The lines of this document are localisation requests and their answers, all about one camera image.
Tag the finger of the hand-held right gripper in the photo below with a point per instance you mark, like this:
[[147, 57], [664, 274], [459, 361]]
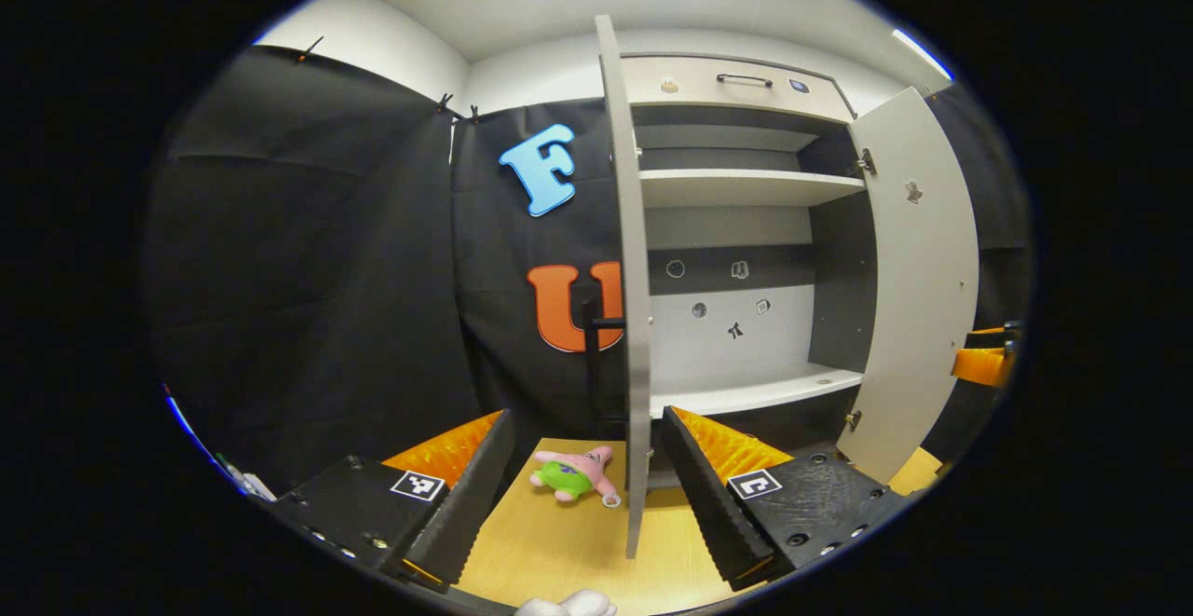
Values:
[[1002, 335], [979, 366]]

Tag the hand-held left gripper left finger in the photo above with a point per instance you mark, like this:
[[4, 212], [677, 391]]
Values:
[[466, 504]]

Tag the white cabinet shelf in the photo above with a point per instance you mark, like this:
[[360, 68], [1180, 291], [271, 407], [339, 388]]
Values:
[[746, 394], [746, 187]]

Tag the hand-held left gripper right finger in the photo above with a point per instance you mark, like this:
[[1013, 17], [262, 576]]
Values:
[[708, 495]]

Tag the white fluffy object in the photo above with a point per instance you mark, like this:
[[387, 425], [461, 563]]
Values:
[[582, 605]]

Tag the grey cabinet door cube stickers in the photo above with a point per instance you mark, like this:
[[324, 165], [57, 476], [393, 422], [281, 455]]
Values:
[[918, 318]]

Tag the grey double-door shoe cabinet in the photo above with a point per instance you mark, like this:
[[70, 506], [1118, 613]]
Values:
[[736, 102]]

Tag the pink starfish plush toy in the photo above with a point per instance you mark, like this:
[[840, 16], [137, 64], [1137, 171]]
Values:
[[564, 478]]

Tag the black backdrop cloth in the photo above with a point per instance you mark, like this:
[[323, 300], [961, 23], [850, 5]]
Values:
[[326, 271]]

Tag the metal door hinge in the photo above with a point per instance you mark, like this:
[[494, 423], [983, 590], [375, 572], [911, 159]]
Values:
[[853, 420], [867, 161]]

